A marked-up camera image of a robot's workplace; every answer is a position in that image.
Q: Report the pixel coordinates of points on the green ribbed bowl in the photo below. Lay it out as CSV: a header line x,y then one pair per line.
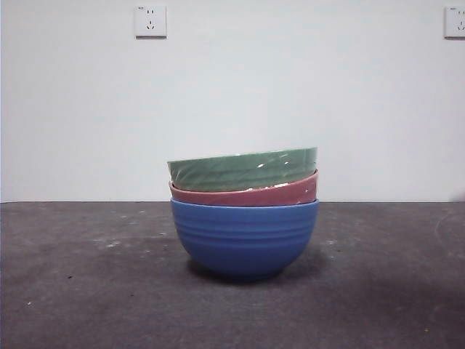
x,y
239,169

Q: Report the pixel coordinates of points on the red ribbed bowl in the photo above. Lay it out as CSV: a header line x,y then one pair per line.
x,y
283,195

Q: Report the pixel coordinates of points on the blue ribbed bowl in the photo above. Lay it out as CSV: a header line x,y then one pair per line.
x,y
245,240

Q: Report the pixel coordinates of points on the white wall socket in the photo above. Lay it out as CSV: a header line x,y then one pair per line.
x,y
456,22
150,21

